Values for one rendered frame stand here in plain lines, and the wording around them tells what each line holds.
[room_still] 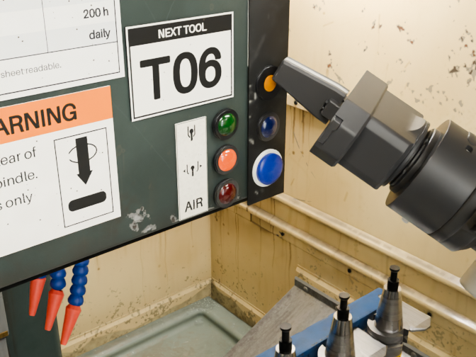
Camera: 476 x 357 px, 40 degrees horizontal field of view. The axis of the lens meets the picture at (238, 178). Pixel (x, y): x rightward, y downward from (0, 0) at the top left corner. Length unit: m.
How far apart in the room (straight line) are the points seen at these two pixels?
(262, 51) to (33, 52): 0.20
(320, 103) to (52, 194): 0.23
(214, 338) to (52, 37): 1.66
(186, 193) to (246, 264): 1.42
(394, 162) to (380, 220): 1.00
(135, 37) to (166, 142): 0.09
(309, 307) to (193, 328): 0.48
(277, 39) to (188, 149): 0.12
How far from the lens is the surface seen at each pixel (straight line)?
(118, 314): 1.99
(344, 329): 0.94
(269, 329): 1.74
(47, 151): 0.47
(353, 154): 0.52
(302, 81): 0.55
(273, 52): 0.57
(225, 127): 0.54
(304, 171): 1.64
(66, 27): 0.46
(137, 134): 0.50
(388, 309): 1.02
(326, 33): 1.49
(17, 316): 1.37
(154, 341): 2.04
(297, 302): 1.76
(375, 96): 0.55
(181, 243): 2.01
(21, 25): 0.44
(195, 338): 2.05
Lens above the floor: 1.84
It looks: 24 degrees down
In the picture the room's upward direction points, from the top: straight up
